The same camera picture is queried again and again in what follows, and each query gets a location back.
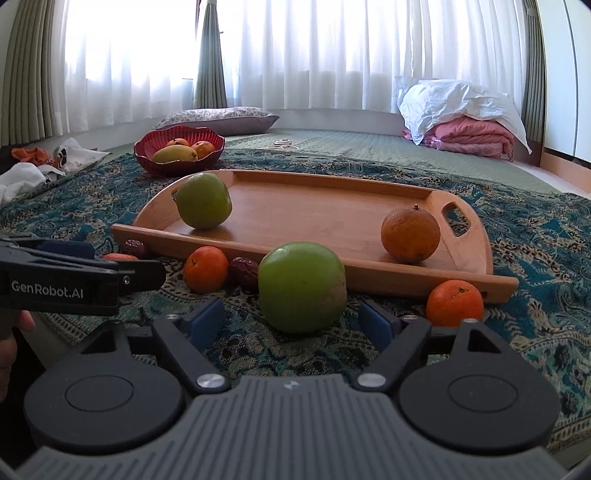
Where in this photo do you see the folded pink blanket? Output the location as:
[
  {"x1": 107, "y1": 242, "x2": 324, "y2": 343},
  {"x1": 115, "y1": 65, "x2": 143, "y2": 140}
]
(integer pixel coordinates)
[{"x1": 401, "y1": 115, "x2": 516, "y2": 161}]

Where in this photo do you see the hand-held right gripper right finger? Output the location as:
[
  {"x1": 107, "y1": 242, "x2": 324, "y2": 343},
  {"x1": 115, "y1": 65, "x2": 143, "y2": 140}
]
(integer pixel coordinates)
[{"x1": 355, "y1": 299, "x2": 502, "y2": 394}]

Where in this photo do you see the white wardrobe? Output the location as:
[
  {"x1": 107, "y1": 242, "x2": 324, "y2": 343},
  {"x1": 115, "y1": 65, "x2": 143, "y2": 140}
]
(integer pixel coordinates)
[{"x1": 534, "y1": 0, "x2": 591, "y2": 177}]

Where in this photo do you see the white sheer curtain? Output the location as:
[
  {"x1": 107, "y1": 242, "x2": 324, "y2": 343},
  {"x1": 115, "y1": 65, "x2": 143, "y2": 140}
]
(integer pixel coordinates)
[
  {"x1": 62, "y1": 0, "x2": 200, "y2": 124},
  {"x1": 216, "y1": 0, "x2": 539, "y2": 116}
]

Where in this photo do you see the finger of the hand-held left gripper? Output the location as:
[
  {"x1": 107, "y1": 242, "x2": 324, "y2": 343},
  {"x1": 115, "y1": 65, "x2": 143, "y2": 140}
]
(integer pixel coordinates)
[
  {"x1": 0, "y1": 248, "x2": 166, "y2": 295},
  {"x1": 0, "y1": 233, "x2": 96, "y2": 261}
]

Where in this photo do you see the crumpled plastic bag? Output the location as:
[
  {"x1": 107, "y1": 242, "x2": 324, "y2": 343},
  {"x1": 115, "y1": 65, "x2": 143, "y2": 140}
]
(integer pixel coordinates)
[{"x1": 50, "y1": 137, "x2": 112, "y2": 175}]

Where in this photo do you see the wooden serving tray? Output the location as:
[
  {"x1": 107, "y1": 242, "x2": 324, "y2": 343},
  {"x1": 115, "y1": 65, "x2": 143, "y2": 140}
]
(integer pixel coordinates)
[{"x1": 111, "y1": 169, "x2": 520, "y2": 304}]

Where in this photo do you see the green curtain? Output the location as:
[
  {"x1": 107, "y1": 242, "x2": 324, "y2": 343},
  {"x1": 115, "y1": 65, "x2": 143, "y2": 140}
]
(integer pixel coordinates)
[
  {"x1": 521, "y1": 0, "x2": 549, "y2": 144},
  {"x1": 0, "y1": 0, "x2": 70, "y2": 146},
  {"x1": 192, "y1": 0, "x2": 228, "y2": 110}
]

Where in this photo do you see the white and pink bedding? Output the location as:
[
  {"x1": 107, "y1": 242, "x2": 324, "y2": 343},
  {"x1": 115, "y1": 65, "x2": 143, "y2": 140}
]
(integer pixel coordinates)
[{"x1": 396, "y1": 78, "x2": 533, "y2": 154}]

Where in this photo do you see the yellow mango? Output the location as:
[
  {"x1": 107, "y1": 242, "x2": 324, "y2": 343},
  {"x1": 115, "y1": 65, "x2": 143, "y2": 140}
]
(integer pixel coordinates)
[{"x1": 151, "y1": 143, "x2": 199, "y2": 164}]

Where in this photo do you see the green quilted bedspread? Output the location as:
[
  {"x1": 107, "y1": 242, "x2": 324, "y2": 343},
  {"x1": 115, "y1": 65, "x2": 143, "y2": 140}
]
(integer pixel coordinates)
[{"x1": 221, "y1": 128, "x2": 561, "y2": 195}]

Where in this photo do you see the large orange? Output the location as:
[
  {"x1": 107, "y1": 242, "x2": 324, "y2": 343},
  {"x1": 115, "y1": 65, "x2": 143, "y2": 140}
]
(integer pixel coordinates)
[{"x1": 380, "y1": 205, "x2": 441, "y2": 264}]

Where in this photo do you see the teal patterned blanket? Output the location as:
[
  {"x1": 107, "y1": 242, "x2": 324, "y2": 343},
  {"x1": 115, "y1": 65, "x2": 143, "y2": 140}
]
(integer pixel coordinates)
[{"x1": 0, "y1": 148, "x2": 591, "y2": 455}]

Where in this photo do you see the green apple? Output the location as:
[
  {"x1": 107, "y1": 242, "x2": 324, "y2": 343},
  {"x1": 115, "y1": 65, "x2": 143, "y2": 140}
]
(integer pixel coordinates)
[
  {"x1": 172, "y1": 172, "x2": 233, "y2": 230},
  {"x1": 257, "y1": 242, "x2": 348, "y2": 334}
]

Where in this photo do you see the floral pillow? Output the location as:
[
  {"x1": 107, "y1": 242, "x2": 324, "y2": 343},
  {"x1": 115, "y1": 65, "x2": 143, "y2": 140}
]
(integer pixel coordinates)
[{"x1": 154, "y1": 106, "x2": 280, "y2": 137}]

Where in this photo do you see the person's left hand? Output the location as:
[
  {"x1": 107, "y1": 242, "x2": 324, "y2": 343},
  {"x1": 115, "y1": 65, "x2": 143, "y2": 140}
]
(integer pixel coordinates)
[{"x1": 0, "y1": 310, "x2": 36, "y2": 403}]

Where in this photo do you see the red scalloped bowl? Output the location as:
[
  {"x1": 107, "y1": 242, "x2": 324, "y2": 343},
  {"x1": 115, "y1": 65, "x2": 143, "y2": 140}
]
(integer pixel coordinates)
[{"x1": 133, "y1": 125, "x2": 226, "y2": 177}]

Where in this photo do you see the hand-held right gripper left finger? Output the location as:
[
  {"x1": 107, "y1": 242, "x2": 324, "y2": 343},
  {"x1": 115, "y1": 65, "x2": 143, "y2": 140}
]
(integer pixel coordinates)
[{"x1": 81, "y1": 298, "x2": 230, "y2": 396}]

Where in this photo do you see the orange cloth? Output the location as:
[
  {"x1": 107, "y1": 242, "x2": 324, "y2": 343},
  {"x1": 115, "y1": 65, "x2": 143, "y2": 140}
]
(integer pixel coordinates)
[{"x1": 11, "y1": 147, "x2": 52, "y2": 165}]

